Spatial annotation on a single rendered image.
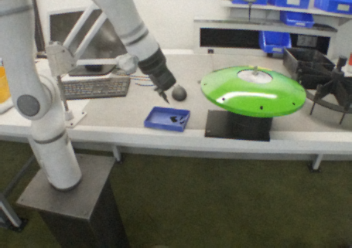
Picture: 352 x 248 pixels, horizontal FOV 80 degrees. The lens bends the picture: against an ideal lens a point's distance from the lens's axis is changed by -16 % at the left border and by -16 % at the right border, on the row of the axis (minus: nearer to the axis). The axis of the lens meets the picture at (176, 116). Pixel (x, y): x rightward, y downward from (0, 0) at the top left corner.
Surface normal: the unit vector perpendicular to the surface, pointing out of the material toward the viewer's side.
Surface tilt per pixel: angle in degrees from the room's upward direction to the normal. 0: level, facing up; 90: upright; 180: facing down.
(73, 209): 0
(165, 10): 90
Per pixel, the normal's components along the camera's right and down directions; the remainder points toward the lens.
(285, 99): 0.14, -0.60
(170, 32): -0.12, 0.52
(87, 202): -0.03, -0.85
